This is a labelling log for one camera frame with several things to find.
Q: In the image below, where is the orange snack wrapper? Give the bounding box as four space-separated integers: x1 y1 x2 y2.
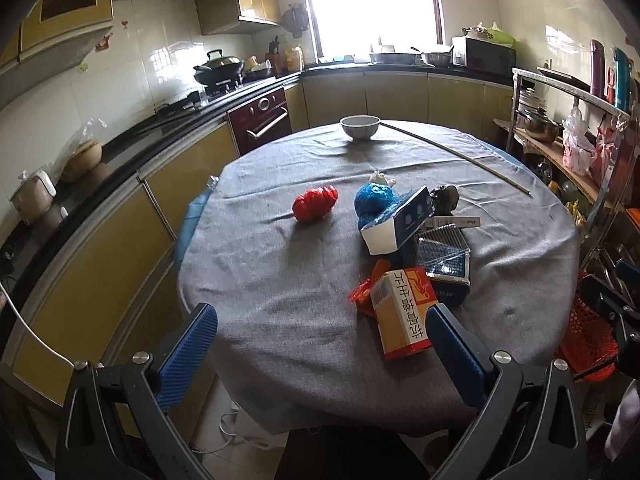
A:
348 258 392 320

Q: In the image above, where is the teal thermos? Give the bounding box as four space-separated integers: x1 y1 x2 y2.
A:
613 48 630 112

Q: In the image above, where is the grey tablecloth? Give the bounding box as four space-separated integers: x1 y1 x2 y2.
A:
178 122 579 434

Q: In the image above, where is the black microwave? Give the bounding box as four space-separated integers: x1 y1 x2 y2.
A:
452 36 515 77

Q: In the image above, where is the clear plastic tray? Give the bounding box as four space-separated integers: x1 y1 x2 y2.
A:
416 223 471 307

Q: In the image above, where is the blue toothpaste box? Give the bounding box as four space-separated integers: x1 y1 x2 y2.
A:
360 186 435 256

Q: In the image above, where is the white ceramic bowl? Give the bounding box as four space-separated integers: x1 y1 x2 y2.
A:
340 115 381 141

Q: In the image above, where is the white tissue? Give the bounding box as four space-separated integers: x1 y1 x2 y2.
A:
369 171 396 188

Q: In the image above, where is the black wok with lid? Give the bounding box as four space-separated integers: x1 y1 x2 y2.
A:
193 49 244 87

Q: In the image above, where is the black plastic bag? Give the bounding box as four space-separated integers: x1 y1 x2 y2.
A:
430 185 459 216

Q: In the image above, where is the clay pot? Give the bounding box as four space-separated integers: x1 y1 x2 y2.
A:
61 140 103 183

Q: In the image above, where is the long wooden stick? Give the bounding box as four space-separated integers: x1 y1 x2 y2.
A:
380 122 532 196

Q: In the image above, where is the dark red oven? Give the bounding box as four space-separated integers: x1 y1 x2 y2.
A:
228 87 293 155

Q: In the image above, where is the white electric cooker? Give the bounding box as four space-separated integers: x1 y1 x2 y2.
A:
11 169 56 224

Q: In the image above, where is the red plastic bag ball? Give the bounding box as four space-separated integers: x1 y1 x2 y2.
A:
292 185 338 222

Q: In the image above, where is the purple thermos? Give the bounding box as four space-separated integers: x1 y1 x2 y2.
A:
590 39 605 99

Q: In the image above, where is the metal storage shelf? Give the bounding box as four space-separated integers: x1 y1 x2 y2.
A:
496 67 639 269

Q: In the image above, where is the white pink plastic bag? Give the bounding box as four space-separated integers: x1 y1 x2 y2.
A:
562 106 597 177

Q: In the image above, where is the white small carton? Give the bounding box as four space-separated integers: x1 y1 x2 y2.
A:
425 216 482 229

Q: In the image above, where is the steel pot on shelf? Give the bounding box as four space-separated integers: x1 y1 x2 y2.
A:
521 110 560 144

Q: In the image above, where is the orange medicine box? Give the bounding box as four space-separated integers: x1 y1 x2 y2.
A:
370 268 437 361

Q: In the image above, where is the blue plastic bag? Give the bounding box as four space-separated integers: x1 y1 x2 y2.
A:
354 183 399 230

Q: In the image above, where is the red plastic basket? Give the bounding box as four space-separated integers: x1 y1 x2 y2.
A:
555 271 617 384

